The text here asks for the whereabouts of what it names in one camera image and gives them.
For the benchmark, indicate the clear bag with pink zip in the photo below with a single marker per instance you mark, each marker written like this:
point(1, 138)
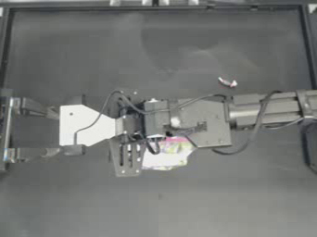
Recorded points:
point(168, 159)

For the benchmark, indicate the candy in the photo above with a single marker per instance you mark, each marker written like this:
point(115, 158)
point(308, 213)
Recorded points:
point(226, 82)

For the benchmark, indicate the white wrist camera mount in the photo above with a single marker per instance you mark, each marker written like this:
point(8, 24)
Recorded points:
point(82, 123)

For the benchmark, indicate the black table frame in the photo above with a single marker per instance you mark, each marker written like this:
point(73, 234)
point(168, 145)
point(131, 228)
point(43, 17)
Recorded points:
point(123, 6)

